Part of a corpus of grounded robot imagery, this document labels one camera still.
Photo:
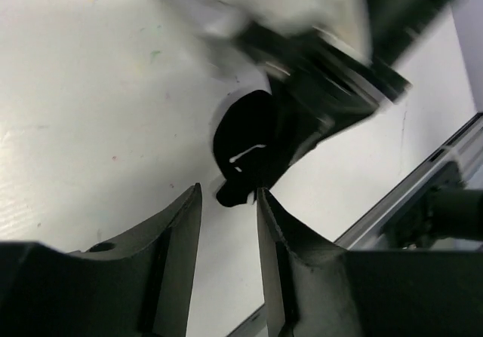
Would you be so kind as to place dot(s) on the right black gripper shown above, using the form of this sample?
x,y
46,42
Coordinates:
x,y
332,87

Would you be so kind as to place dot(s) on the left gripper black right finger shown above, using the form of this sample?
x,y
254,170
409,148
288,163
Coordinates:
x,y
312,287

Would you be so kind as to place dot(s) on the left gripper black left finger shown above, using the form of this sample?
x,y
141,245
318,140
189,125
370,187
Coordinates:
x,y
138,283

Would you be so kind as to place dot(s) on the black white striped sock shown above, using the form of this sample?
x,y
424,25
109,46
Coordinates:
x,y
259,137

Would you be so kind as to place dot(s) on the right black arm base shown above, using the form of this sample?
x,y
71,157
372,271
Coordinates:
x,y
442,208

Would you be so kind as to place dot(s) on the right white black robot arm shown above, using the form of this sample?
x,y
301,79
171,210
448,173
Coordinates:
x,y
410,16

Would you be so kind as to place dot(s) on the aluminium front rail frame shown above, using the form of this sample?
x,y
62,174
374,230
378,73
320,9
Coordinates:
x,y
464,148

